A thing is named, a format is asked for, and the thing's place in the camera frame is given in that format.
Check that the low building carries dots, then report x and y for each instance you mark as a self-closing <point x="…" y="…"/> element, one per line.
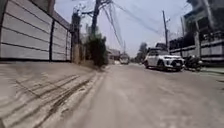
<point x="113" y="55"/>

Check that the vehicle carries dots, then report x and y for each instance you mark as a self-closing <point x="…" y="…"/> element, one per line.
<point x="124" y="59"/>

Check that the dark green bush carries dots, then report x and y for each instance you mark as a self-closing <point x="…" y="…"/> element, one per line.
<point x="96" y="50"/>

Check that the tree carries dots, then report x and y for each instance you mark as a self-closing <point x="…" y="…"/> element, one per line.
<point x="142" y="50"/>

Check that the tan gate pillar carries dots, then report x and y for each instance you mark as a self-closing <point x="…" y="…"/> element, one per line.
<point x="76" y="53"/>

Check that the grey asphalt road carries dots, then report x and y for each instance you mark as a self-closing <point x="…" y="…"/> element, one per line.
<point x="143" y="100"/>

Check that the dark utility pole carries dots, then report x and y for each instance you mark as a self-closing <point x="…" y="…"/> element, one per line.
<point x="95" y="16"/>

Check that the white car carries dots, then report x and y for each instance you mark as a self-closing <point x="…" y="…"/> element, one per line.
<point x="163" y="60"/>

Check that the thin utility pole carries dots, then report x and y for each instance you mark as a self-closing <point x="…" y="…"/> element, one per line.
<point x="165" y="30"/>

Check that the motorcycle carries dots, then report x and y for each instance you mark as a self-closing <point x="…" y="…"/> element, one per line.
<point x="193" y="63"/>

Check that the sloped concrete pavement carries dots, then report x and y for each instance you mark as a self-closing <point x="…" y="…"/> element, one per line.
<point x="33" y="86"/>

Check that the white panelled fence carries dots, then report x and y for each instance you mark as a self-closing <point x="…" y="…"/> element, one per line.
<point x="26" y="33"/>

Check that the white fence with pillars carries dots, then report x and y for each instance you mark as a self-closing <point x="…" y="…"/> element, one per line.
<point x="211" y="48"/>

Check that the concrete kerb strip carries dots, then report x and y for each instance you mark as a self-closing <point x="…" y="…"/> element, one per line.
<point x="213" y="70"/>

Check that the multi-storey building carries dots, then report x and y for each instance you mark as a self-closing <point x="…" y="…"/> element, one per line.
<point x="206" y="16"/>

